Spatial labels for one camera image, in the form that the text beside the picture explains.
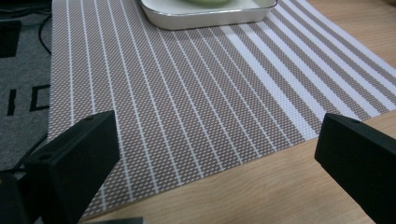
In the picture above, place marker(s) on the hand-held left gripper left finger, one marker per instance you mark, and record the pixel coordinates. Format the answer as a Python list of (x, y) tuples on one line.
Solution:
[(71, 161)]

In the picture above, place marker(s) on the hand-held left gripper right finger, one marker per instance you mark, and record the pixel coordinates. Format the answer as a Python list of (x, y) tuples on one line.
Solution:
[(361, 152)]

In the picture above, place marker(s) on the grey carpet with black print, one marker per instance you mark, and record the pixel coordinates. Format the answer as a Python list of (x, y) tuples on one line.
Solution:
[(21, 93)]

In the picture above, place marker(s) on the brown white striped woven placemat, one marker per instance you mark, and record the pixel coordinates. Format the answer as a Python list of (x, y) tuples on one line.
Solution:
[(193, 102)]

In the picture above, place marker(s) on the white rectangular tray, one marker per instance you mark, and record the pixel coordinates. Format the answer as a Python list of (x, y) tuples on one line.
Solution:
[(199, 15)]

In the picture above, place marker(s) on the green round object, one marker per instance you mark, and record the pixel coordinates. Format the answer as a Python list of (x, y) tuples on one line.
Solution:
[(208, 1)]

